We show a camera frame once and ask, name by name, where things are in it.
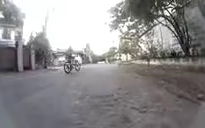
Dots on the dirt verge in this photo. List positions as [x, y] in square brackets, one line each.
[176, 78]

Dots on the white house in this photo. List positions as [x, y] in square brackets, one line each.
[1, 30]

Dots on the distant low building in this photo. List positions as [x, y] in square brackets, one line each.
[61, 56]

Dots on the low pale wall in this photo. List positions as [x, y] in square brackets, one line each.
[170, 61]

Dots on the green bush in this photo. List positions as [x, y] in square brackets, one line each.
[40, 46]

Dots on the person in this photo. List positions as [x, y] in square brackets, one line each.
[69, 53]

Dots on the grey asphalt road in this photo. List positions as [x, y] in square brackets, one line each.
[90, 100]

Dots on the motorcycle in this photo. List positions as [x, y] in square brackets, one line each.
[71, 66]

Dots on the large leaning tree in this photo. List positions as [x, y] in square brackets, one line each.
[176, 23]

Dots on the utility pole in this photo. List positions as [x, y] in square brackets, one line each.
[46, 23]

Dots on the brown wall with pillars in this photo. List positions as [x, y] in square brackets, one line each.
[5, 58]

